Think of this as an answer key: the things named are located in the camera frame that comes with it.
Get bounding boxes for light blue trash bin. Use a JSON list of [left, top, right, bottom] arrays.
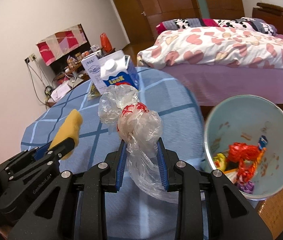
[[202, 95, 283, 200]]

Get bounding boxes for red plastic bag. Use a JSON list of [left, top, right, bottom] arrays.
[[236, 159, 257, 184]]

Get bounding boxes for yellow snack wrapper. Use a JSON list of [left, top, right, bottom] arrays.
[[213, 153, 227, 171]]

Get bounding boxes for red mesh net bag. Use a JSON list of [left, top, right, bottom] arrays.
[[227, 142, 261, 163]]

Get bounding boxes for purple wrapper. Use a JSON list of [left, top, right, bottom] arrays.
[[235, 181, 254, 194]]

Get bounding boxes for white tall paper box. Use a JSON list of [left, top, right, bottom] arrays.
[[81, 52, 107, 94]]

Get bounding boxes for orange blue snack bag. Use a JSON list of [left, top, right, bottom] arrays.
[[222, 134, 269, 178]]

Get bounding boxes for wooden bed with purple sheet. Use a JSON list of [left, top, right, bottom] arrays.
[[163, 2, 283, 106]]

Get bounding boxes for cow pattern folded blanket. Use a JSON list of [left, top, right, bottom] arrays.
[[156, 17, 277, 36]]

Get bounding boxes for yellow sponge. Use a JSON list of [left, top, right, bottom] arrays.
[[48, 109, 83, 160]]

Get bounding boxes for white mug on shelf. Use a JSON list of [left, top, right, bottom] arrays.
[[90, 44, 100, 52]]

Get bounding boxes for black hanging cables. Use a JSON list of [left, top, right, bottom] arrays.
[[26, 61, 55, 106]]

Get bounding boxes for clear plastic bag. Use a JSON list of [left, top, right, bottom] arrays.
[[98, 85, 178, 204]]

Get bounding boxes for wall power socket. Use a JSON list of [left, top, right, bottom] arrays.
[[24, 53, 37, 64]]

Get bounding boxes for wooden tv stand shelf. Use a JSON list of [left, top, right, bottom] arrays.
[[45, 47, 116, 108]]

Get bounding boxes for red orange gift bag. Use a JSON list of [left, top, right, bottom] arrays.
[[100, 33, 113, 53]]

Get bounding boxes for dark flat snack packet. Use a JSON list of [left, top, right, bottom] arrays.
[[87, 83, 101, 101]]

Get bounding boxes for white box on stand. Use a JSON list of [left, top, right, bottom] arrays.
[[51, 82, 71, 102]]

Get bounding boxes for television with patchwork cover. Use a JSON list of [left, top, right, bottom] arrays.
[[36, 24, 90, 66]]

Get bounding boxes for white pink heart duvet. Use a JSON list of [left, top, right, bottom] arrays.
[[137, 27, 283, 70]]

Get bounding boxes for blue plaid tablecloth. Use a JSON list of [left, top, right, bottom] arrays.
[[21, 68, 204, 239]]

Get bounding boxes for brown wooden door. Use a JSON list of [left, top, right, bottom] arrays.
[[113, 0, 154, 44]]

